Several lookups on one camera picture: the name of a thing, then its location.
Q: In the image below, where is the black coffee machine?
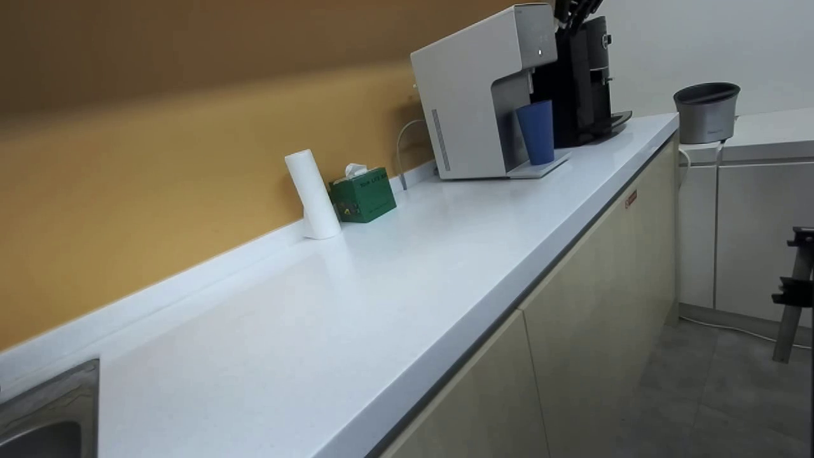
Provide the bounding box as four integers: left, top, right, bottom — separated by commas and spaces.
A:
533, 11, 636, 149

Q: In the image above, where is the light grey dispenser cable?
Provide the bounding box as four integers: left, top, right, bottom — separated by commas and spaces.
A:
393, 117, 428, 192

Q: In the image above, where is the beige cabinet door with sticker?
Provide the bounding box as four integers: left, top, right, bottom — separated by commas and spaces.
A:
520, 136, 683, 458

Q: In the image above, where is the green tissue box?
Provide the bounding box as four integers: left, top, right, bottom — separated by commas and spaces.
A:
327, 162, 399, 225

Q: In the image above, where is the stainless steel sink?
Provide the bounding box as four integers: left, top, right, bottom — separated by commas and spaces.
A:
0, 355, 101, 458

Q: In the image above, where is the blue plastic cup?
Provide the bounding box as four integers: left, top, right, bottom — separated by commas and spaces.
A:
515, 98, 558, 168

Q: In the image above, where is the white side cabinet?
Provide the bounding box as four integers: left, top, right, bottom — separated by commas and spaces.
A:
674, 106, 814, 327

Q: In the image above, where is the grey round bucket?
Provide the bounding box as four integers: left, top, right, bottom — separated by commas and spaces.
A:
673, 80, 742, 148

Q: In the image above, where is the white paper towel roll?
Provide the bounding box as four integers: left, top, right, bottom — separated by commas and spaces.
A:
282, 148, 343, 242

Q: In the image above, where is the grey black camera tripod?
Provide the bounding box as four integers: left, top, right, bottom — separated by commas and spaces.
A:
770, 223, 814, 365

